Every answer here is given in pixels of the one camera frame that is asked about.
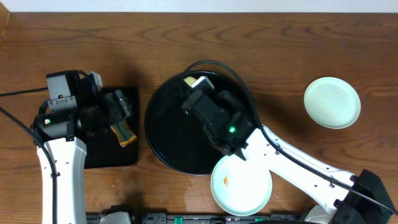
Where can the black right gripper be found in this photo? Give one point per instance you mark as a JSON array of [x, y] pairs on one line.
[[231, 101]]

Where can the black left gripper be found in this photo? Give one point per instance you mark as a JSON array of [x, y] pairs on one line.
[[119, 110]]

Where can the orange green scrub sponge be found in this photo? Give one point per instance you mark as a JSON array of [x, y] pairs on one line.
[[124, 133]]

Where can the mint plate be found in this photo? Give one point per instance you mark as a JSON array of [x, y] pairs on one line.
[[239, 187], [332, 102]]

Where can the yellow plate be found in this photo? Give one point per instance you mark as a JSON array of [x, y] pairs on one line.
[[190, 81]]

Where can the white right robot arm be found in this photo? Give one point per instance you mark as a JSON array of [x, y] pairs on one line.
[[340, 196]]

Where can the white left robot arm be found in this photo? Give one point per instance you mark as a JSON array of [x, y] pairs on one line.
[[79, 132]]

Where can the black rectangular tray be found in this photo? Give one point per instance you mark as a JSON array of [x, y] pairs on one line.
[[103, 149]]

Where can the black round tray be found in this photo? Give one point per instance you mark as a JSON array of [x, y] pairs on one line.
[[180, 140]]

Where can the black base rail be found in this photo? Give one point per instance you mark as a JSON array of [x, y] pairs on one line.
[[162, 218]]

